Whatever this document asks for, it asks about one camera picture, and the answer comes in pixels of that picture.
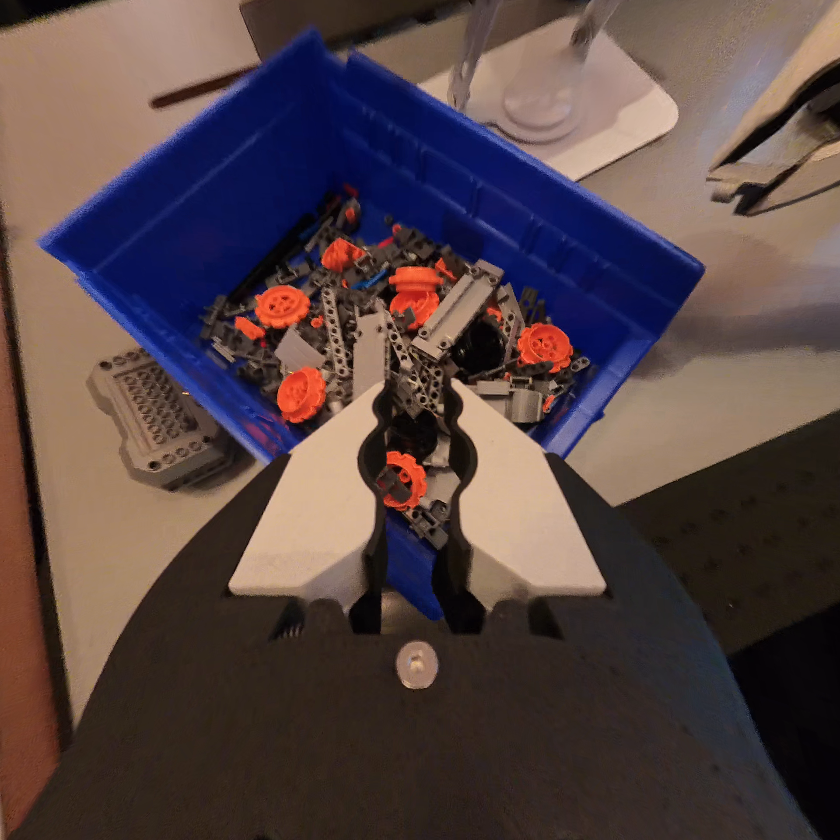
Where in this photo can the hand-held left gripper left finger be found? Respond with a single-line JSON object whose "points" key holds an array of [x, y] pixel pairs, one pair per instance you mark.
{"points": [[308, 525]]}

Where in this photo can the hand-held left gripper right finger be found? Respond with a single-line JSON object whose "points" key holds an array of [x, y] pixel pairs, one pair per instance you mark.
{"points": [[531, 525]]}

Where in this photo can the pile of toy brick parts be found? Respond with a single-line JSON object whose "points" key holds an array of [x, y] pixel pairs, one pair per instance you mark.
{"points": [[420, 295]]}

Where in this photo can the blue plastic storage bin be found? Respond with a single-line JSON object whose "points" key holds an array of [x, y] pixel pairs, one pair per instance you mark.
{"points": [[229, 184]]}

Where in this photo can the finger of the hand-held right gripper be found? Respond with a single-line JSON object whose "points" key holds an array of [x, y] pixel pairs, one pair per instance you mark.
{"points": [[787, 180], [787, 79]]}

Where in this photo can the grey perforated toy brick block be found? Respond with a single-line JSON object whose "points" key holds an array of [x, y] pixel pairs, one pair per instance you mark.
{"points": [[151, 420]]}

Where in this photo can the white metal board stand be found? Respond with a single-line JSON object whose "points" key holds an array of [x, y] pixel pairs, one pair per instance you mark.
{"points": [[623, 118]]}

